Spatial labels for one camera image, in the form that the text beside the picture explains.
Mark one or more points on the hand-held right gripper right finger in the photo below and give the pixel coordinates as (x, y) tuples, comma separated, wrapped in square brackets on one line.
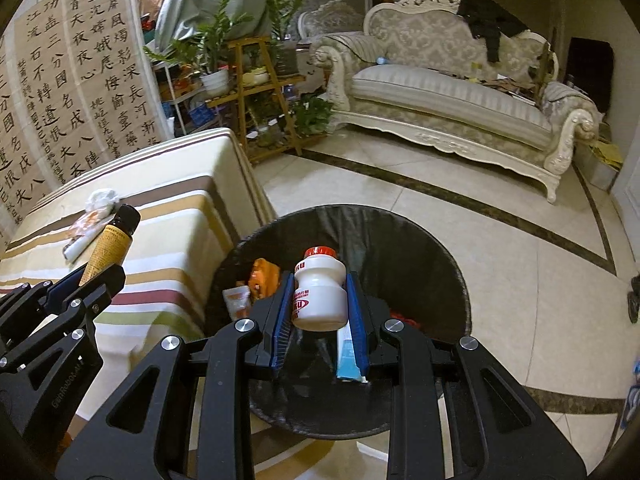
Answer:
[(357, 320)]

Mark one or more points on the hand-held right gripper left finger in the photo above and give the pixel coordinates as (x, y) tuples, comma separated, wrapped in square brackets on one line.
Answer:
[(282, 320)]

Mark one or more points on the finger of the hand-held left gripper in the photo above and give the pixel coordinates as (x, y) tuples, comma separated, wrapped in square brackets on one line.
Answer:
[(102, 285), (62, 287)]

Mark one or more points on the blue toothpaste box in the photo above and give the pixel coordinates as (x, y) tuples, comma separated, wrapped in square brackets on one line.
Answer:
[(347, 355)]

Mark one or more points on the white bottle red cap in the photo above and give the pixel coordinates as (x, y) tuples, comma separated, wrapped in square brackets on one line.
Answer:
[(320, 290)]

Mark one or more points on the trash bin with black liner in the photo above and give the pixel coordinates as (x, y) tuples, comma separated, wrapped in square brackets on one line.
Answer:
[(400, 260)]

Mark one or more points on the white rolled wrapper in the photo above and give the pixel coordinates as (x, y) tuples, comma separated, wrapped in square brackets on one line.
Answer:
[(77, 249)]

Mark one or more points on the red wrapper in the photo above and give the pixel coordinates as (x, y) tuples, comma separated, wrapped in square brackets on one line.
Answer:
[(402, 319)]

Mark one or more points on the orange plastic bag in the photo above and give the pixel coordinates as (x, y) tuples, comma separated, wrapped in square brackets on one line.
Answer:
[(265, 275)]

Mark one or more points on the small orange white packet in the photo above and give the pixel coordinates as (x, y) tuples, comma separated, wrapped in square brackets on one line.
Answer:
[(236, 305)]

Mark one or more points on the orange snack wrapper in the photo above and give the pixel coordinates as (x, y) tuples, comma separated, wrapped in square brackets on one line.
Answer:
[(85, 225)]

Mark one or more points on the crumpled white tissue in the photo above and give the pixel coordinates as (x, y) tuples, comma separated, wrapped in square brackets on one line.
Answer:
[(102, 202)]

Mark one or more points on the striped tablecloth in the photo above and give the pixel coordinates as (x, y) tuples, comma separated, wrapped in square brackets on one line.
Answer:
[(175, 200)]

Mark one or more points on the white metal shelf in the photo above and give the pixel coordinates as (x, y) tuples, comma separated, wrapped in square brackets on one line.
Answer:
[(172, 105)]

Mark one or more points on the blue crate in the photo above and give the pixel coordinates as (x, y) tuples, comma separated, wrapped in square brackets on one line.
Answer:
[(200, 115)]

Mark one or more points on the small leafy plant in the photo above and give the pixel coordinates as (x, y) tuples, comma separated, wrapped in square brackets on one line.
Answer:
[(312, 115)]

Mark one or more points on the potted plant white pot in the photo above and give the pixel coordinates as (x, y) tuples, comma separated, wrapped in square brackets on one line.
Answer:
[(215, 82)]

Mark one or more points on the ornate cream sofa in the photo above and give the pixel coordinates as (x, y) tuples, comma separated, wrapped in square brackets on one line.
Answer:
[(440, 95)]

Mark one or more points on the yellow white planter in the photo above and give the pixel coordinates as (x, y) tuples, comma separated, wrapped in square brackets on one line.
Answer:
[(256, 76)]

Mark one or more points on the wooden plant stand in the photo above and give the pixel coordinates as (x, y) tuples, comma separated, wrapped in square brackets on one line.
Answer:
[(240, 60)]

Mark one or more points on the clutter of papers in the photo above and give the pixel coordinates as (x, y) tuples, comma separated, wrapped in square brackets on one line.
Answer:
[(500, 85)]

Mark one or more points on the black round object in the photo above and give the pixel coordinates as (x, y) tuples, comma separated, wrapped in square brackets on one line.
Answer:
[(634, 300)]

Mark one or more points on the cardboard box yellow papers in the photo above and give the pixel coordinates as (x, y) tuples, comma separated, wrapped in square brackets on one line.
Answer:
[(600, 165)]

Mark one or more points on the white panelled door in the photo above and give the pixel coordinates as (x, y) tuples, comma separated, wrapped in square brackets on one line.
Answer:
[(630, 195)]

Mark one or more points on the ornate armchair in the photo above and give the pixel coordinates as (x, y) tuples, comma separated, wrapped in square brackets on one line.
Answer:
[(332, 17)]

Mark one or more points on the potted plant dark pot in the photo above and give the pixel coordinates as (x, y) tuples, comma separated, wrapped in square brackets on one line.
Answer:
[(285, 15)]

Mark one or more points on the black jacket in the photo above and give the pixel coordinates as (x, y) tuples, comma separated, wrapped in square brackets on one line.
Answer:
[(487, 17)]

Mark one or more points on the calligraphy wall hanging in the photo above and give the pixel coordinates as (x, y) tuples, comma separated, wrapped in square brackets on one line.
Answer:
[(75, 85)]

